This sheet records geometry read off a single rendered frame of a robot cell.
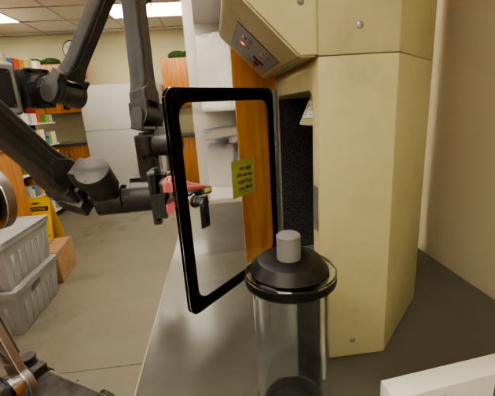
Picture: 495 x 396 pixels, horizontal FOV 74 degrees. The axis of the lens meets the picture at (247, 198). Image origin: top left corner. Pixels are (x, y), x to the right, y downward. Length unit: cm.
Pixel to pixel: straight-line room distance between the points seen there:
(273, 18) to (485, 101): 55
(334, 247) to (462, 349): 30
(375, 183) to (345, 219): 7
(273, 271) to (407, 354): 35
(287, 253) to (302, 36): 27
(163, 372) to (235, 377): 12
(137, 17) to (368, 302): 86
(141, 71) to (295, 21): 56
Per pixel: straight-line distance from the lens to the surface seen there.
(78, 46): 114
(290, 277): 36
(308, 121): 59
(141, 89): 93
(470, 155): 92
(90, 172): 61
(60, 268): 328
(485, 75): 89
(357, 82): 49
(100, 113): 559
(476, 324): 78
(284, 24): 47
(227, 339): 67
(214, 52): 186
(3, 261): 254
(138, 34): 99
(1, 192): 120
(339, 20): 49
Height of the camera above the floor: 135
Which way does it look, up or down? 15 degrees down
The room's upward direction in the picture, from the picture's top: 4 degrees counter-clockwise
